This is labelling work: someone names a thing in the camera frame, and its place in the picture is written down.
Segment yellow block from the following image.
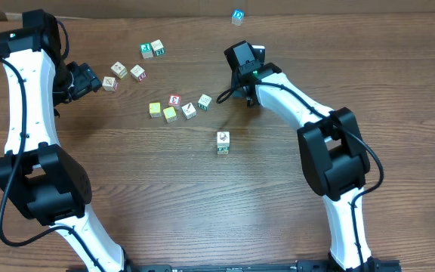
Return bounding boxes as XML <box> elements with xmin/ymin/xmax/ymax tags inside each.
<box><xmin>149</xmin><ymin>102</ymin><xmax>162</xmax><ymax>118</ymax></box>
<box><xmin>163</xmin><ymin>106</ymin><xmax>177</xmax><ymax>123</ymax></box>

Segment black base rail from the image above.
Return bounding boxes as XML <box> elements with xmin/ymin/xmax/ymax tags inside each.
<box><xmin>66</xmin><ymin>258</ymin><xmax>403</xmax><ymax>272</ymax></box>

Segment green R wooden block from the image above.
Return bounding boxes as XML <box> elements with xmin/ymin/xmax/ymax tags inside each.
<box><xmin>150</xmin><ymin>39</ymin><xmax>165</xmax><ymax>57</ymax></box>

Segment white green wooden block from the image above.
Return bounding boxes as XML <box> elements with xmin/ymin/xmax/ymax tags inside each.
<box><xmin>217</xmin><ymin>147</ymin><xmax>230</xmax><ymax>154</ymax></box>

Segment green J wooden block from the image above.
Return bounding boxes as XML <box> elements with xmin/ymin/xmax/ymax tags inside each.
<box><xmin>140</xmin><ymin>43</ymin><xmax>153</xmax><ymax>59</ymax></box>

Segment red number three block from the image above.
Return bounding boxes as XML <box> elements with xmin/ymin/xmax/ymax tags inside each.
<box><xmin>168</xmin><ymin>94</ymin><xmax>181</xmax><ymax>110</ymax></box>

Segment yellow block left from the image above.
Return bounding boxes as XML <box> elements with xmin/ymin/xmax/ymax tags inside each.
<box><xmin>149</xmin><ymin>102</ymin><xmax>162</xmax><ymax>118</ymax></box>

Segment white red picture block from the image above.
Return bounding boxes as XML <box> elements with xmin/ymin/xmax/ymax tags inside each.
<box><xmin>130</xmin><ymin>64</ymin><xmax>147</xmax><ymax>82</ymax></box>

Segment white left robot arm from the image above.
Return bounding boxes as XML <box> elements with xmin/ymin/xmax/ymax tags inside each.
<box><xmin>0</xmin><ymin>9</ymin><xmax>128</xmax><ymax>271</ymax></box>

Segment yellow block right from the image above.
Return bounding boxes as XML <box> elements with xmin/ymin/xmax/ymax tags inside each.
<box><xmin>163</xmin><ymin>106</ymin><xmax>177</xmax><ymax>123</ymax></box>

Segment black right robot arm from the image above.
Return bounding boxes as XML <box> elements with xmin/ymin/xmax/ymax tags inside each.
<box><xmin>217</xmin><ymin>41</ymin><xmax>375</xmax><ymax>271</ymax></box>

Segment white pencil picture block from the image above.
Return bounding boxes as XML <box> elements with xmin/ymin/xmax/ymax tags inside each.
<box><xmin>181</xmin><ymin>103</ymin><xmax>197</xmax><ymax>120</ymax></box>

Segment tan red picture block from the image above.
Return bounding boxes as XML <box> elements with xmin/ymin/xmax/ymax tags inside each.
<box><xmin>102</xmin><ymin>76</ymin><xmax>118</xmax><ymax>91</ymax></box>

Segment white green grid block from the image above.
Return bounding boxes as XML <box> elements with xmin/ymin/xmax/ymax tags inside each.
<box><xmin>198</xmin><ymin>94</ymin><xmax>212</xmax><ymax>111</ymax></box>

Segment blue letter block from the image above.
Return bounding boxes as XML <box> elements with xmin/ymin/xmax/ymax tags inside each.
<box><xmin>231</xmin><ymin>9</ymin><xmax>245</xmax><ymax>26</ymax></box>

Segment white animal picture block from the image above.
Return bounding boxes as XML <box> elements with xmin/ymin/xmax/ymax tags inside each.
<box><xmin>217</xmin><ymin>131</ymin><xmax>230</xmax><ymax>147</ymax></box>

